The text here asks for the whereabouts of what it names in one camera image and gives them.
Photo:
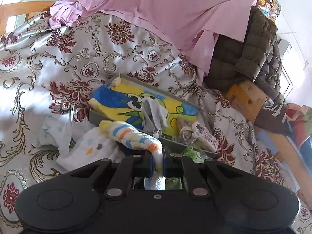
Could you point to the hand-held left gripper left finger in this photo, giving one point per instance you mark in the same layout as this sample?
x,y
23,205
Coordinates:
x,y
152,163

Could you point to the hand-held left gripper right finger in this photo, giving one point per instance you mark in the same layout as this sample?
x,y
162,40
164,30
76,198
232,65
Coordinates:
x,y
165,163

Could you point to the pastel striped sock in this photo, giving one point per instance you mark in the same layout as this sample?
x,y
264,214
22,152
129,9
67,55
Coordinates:
x,y
131,136

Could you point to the pink white patterned sock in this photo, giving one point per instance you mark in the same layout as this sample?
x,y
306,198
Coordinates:
x,y
206,136

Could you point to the grey white cloth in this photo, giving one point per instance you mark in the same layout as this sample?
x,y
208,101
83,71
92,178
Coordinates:
x,y
153,114

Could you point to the white dotted towel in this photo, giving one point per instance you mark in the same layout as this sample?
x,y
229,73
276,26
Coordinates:
x,y
90,148

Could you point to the green printed packet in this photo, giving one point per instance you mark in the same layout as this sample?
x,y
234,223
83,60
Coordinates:
x,y
192,153

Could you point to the yellow cartoon towel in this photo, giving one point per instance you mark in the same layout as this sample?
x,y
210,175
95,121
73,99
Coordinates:
x,y
121,102

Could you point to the white light-blue cloth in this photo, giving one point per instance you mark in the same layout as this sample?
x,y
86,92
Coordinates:
x,y
56,131

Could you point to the light blue panel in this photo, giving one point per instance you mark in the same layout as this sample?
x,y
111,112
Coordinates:
x,y
265,141

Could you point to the dark brown printed cloth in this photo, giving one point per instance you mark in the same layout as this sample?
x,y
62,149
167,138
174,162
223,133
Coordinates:
x,y
273,117

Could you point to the brown quilted jacket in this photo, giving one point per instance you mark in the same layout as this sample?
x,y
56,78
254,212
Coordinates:
x,y
243,58

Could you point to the floral satin blanket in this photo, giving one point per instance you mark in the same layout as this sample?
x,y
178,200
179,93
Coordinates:
x,y
61,61

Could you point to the colourful patchwork cloth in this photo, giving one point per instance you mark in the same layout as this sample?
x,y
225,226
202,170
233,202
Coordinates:
x,y
301,126

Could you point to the pink hanging sheet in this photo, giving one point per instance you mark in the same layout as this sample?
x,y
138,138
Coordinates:
x,y
170,12

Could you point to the white air conditioner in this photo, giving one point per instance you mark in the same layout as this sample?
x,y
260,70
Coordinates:
x,y
284,45

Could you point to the wooden bunk bed frame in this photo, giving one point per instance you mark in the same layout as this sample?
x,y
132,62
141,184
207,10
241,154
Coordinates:
x,y
246,95

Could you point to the colourful wall poster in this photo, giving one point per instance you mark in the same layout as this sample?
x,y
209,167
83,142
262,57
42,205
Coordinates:
x,y
268,7

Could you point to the wooden bed rail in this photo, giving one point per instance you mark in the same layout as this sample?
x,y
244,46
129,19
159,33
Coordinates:
x,y
14,9

